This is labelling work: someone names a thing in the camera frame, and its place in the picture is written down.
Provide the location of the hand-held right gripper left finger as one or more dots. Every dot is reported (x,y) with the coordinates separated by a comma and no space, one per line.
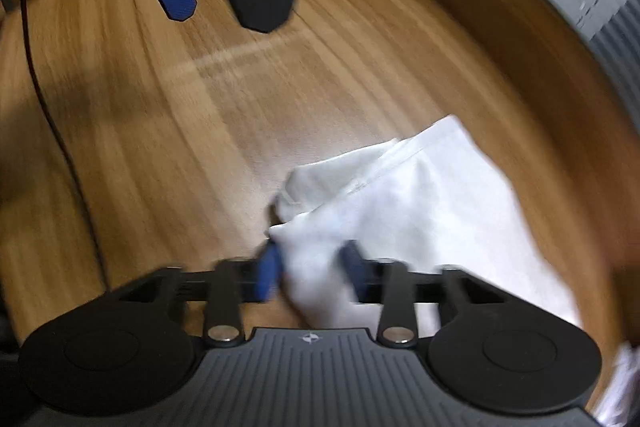
(269,274)

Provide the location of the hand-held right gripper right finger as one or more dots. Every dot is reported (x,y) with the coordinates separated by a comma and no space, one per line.
(354,268)

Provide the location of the white hemmed garment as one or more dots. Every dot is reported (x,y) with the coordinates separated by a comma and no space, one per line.
(430,217)

